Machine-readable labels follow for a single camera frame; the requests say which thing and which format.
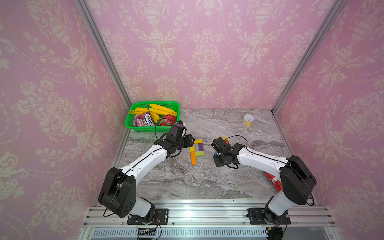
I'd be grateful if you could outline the lime green block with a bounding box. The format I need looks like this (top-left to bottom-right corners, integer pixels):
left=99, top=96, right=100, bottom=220
left=195, top=151, right=205, bottom=157

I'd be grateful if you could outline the orange block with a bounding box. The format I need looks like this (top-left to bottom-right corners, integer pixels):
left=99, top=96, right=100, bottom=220
left=190, top=152, right=197, bottom=165

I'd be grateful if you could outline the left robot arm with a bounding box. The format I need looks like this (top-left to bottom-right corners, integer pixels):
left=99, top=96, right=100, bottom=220
left=98, top=121, right=195, bottom=222

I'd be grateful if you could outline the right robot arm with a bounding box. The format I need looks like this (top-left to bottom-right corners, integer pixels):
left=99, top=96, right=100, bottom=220
left=212, top=138, right=317, bottom=225

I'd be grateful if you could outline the red dragon fruit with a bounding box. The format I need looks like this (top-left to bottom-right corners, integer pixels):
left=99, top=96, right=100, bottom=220
left=158, top=115, right=177, bottom=127

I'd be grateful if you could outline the lower yellow banana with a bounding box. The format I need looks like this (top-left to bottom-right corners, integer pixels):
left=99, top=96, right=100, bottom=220
left=150, top=111, right=160, bottom=123

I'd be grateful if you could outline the green plastic basket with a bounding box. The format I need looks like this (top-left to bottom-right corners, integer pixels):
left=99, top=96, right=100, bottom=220
left=125, top=101, right=181, bottom=132

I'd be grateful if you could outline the upper yellow banana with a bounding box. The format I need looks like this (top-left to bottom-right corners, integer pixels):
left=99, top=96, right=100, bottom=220
left=150, top=104, right=178, bottom=117

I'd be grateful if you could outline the purple snack packet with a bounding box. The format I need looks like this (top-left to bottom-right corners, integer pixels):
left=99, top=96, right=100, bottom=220
left=132, top=112, right=155, bottom=127

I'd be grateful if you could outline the yellow white can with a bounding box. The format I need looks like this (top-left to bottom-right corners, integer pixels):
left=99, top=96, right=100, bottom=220
left=243, top=114, right=255, bottom=127

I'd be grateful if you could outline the small yellow banana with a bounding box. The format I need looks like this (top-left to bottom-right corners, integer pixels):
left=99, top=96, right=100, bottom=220
left=129, top=108, right=149, bottom=115

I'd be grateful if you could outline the red snack bag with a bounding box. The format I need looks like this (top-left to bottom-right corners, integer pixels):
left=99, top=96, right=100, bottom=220
left=265, top=172, right=283, bottom=191

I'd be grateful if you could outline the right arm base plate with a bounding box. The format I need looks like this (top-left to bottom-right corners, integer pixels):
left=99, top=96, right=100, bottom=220
left=246, top=209, right=292, bottom=225

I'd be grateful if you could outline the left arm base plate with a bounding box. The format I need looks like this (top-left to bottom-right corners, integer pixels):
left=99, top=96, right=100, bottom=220
left=127, top=209, right=169, bottom=226

